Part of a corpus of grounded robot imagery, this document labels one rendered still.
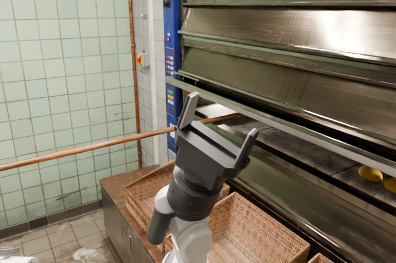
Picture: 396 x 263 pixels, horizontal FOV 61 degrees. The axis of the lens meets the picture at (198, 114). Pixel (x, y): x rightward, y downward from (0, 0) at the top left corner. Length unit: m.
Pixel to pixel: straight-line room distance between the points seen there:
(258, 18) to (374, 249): 1.11
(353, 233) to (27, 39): 2.50
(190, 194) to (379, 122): 0.91
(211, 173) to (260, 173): 1.35
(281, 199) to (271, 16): 0.88
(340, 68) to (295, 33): 0.26
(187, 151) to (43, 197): 2.85
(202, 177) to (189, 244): 0.14
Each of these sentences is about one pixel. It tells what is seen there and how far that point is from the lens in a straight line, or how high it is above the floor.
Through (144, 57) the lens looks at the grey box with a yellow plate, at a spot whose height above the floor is 1.48.
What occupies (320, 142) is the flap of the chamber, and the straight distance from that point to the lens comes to 1.32.
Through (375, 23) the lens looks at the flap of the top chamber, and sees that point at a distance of 1.34.
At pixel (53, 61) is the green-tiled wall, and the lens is 2.97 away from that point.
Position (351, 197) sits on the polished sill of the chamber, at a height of 1.17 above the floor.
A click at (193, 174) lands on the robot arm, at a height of 1.64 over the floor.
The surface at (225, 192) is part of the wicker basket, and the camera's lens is 2.08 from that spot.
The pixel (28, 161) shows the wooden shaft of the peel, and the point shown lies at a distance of 1.78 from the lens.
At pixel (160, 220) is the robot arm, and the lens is 0.60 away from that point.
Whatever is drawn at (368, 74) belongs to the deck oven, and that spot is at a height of 1.66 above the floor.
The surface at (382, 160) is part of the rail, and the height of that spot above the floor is 1.43.
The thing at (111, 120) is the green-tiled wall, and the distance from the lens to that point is 3.19.
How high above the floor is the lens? 1.90
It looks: 18 degrees down
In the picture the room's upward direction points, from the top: straight up
